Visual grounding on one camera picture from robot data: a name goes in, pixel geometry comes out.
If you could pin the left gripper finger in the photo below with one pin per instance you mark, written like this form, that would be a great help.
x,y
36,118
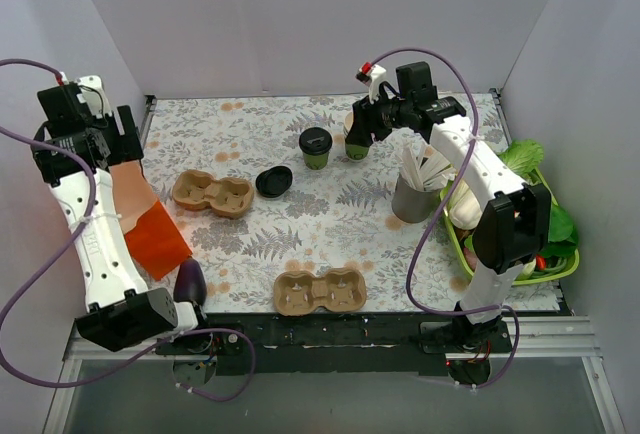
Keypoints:
x,y
127,122
124,148

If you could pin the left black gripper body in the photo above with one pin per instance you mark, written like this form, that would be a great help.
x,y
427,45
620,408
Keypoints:
x,y
130,135

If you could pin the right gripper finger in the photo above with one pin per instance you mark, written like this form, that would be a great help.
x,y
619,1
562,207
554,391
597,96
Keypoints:
x,y
381,130
360,110

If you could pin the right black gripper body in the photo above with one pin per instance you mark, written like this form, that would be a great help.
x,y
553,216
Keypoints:
x,y
364,117

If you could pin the black plastic cup lid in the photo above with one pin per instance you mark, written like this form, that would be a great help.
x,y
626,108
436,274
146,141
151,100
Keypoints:
x,y
315,141

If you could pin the green paper cup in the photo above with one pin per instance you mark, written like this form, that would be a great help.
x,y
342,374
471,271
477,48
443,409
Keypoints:
x,y
316,159

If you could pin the orange paper bag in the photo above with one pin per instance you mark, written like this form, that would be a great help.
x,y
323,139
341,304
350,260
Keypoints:
x,y
151,235

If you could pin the brown cardboard cup carrier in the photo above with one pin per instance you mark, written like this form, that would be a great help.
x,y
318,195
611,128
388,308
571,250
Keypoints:
x,y
299,293

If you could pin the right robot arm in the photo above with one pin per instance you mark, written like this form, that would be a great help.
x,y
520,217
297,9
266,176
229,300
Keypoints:
x,y
515,218

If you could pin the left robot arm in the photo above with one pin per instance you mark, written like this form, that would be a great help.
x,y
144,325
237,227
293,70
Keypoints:
x,y
122,311

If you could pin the stack of paper cups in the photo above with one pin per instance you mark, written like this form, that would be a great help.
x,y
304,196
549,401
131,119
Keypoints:
x,y
356,146

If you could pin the white wrapped straws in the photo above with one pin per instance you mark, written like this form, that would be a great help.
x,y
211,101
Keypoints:
x,y
425,170

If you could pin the grey straw holder cup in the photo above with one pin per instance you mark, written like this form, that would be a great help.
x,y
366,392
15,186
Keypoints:
x,y
410,205

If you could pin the white radish toy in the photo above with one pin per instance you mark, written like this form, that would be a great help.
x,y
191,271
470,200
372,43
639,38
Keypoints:
x,y
463,208

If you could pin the green plastic basket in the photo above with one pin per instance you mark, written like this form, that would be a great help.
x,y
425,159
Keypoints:
x,y
544,270

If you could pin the napa cabbage toy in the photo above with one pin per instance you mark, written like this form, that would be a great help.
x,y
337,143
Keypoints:
x,y
523,157

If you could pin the floral tablecloth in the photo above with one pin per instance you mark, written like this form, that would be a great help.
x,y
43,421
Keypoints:
x,y
339,216

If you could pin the purple eggplant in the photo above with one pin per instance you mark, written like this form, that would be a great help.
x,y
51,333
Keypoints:
x,y
190,285

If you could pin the pink sweet potato toy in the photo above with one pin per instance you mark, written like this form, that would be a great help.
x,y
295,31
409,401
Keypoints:
x,y
470,258

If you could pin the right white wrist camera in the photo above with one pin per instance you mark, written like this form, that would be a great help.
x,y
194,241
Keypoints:
x,y
372,76

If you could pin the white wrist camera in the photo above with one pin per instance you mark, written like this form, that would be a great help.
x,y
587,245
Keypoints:
x,y
372,76
92,89

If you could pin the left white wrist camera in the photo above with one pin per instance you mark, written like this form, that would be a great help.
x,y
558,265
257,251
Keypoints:
x,y
92,89

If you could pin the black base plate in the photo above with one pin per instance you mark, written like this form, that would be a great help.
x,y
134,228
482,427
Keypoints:
x,y
344,343

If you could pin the aluminium frame rail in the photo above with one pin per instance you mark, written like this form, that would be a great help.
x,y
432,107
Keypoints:
x,y
531,336

